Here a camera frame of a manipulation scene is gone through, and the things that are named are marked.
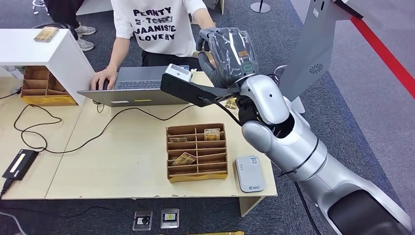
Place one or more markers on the person's left hand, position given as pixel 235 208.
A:
pixel 212 60

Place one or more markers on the person's right hand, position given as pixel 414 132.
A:
pixel 103 74

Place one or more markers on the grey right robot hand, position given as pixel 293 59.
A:
pixel 230 55

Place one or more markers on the gold room key card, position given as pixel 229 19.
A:
pixel 196 55

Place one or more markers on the gold ID card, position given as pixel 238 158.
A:
pixel 231 103

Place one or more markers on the person's right forearm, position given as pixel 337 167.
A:
pixel 118 53

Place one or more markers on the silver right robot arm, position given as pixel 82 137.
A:
pixel 291 152

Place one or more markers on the person's left forearm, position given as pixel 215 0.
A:
pixel 202 18

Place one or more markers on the brown cardboard card organizer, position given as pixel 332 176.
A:
pixel 35 86
pixel 184 129

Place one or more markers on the gold hotel key card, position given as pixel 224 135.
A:
pixel 212 134

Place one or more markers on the small card in slot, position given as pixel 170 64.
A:
pixel 178 139

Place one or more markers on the gold card lying slanted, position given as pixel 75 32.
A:
pixel 184 159

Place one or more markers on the grey card reader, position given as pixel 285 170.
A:
pixel 249 173

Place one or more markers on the black reader box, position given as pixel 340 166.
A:
pixel 19 164

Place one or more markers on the grey laptop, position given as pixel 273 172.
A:
pixel 136 97

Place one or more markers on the white shelf unit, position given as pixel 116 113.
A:
pixel 64 61

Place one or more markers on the round ringed base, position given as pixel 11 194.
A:
pixel 276 72

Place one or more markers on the grey stanchion base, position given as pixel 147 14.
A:
pixel 260 7

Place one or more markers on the black round stool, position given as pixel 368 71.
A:
pixel 69 27

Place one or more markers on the white furniture panel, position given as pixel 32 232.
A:
pixel 94 6

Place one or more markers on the stack of gold cards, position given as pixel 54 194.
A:
pixel 46 34

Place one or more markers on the grey kiosk stand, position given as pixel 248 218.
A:
pixel 311 55

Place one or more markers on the chrome chair base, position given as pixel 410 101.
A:
pixel 39 5

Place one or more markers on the wooden table leg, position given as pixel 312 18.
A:
pixel 249 206

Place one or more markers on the floor socket with round plug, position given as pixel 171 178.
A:
pixel 142 221

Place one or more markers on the floor socket with label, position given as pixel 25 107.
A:
pixel 170 218

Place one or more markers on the yellow strip object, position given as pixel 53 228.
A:
pixel 217 233

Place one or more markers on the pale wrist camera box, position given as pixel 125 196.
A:
pixel 178 72

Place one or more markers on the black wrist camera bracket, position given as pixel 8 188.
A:
pixel 188 90

